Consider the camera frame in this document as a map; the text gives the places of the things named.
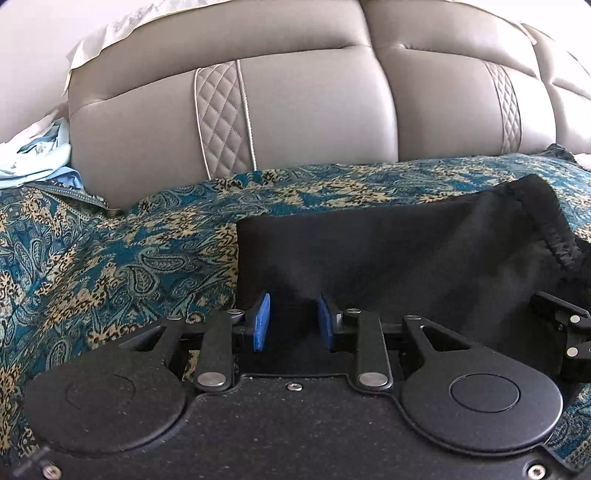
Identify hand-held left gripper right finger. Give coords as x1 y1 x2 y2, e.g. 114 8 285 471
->
316 292 477 392

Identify beige leather headboard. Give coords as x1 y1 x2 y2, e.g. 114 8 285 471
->
65 0 591 212

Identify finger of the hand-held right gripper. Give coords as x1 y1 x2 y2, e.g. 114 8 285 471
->
530 291 591 383

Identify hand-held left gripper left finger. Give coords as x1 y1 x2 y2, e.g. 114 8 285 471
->
119 292 273 394

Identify teal and gold paisley blanket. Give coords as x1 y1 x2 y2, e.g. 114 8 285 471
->
0 145 591 472

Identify black pants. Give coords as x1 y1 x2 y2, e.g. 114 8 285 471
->
235 174 588 376

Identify light blue crumpled garment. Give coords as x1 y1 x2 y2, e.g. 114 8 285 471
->
0 110 88 191

